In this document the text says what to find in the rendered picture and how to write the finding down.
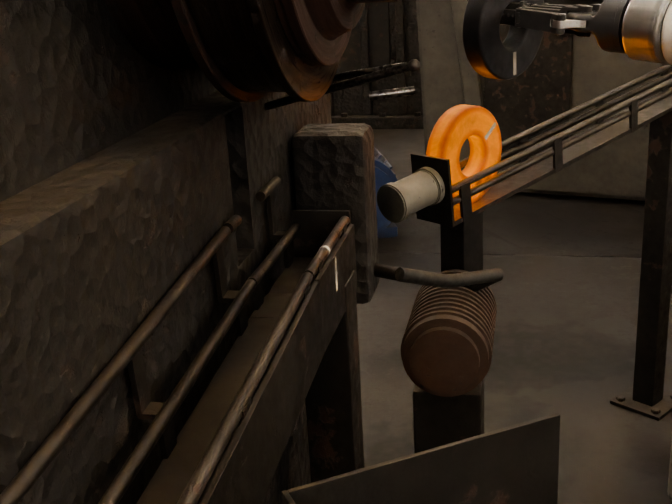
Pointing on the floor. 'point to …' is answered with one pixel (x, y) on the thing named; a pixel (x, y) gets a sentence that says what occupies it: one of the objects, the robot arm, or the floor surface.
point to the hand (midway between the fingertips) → (506, 12)
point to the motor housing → (448, 361)
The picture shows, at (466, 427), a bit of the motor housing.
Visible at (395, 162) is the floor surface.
